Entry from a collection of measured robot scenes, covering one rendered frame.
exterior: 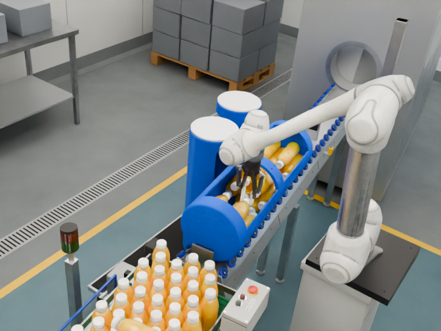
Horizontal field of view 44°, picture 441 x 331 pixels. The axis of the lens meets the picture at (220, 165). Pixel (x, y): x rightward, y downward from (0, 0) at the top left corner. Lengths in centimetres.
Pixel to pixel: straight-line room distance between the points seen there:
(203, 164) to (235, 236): 96
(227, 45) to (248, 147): 382
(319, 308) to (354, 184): 77
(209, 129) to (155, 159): 165
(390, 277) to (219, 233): 71
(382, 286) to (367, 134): 80
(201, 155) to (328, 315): 115
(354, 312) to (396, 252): 31
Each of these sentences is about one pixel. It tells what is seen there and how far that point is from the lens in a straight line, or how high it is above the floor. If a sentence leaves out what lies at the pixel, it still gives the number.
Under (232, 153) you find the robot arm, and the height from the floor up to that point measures 151.
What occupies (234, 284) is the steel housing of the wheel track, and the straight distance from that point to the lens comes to 241.
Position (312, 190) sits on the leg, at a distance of 439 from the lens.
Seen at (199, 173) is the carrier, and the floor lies 80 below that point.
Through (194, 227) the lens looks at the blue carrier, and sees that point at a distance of 230.
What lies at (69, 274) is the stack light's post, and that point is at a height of 104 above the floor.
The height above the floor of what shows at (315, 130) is 101.
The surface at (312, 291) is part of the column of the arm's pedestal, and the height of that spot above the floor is 86.
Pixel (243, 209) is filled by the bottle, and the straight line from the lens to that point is 234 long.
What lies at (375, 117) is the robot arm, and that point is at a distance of 170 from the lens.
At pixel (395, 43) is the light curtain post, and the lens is 318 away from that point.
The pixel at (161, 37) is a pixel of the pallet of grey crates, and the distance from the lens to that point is 633.
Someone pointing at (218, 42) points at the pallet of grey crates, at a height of 51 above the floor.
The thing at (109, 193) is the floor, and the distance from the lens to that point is 432.
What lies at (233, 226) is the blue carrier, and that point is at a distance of 219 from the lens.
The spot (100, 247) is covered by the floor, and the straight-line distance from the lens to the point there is 385.
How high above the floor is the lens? 257
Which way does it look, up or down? 33 degrees down
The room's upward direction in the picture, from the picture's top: 6 degrees clockwise
